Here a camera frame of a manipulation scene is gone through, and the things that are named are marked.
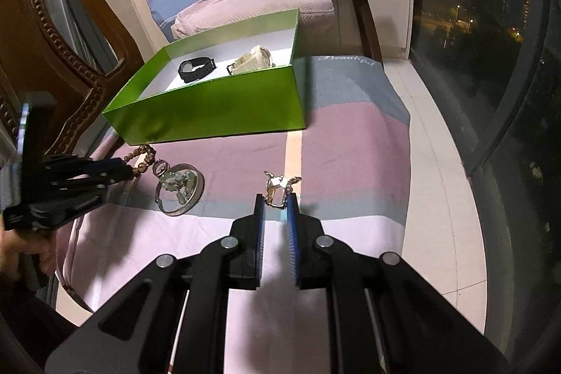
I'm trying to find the brown bead bracelet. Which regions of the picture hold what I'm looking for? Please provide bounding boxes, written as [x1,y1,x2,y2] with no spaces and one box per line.
[121,143,158,181]

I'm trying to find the silver bangle with jade charms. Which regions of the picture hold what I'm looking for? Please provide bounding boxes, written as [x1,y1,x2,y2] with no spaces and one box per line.
[152,159,204,216]

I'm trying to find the person's left hand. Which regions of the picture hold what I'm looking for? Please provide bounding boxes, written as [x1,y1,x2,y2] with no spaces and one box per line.
[0,221,56,281]

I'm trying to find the carved dark wooden chair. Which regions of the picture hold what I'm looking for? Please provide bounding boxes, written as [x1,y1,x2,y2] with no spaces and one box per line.
[1,0,143,159]

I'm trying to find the pink plaid bedsheet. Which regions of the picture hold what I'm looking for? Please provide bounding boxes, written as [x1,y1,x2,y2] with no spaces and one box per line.
[54,54,413,313]

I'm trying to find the black wristwatch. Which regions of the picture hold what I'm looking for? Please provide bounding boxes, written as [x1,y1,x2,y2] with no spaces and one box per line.
[178,57,216,84]

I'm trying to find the green cardboard box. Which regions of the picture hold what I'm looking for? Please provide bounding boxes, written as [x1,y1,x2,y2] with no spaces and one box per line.
[103,9,306,145]

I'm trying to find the pink cushion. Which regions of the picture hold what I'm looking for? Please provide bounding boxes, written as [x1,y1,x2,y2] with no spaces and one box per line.
[171,0,336,39]

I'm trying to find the cream white wristwatch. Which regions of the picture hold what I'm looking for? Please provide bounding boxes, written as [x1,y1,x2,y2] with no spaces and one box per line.
[226,46,275,75]

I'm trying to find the wooden armchair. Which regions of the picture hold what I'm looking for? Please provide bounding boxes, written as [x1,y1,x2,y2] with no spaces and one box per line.
[334,0,383,63]

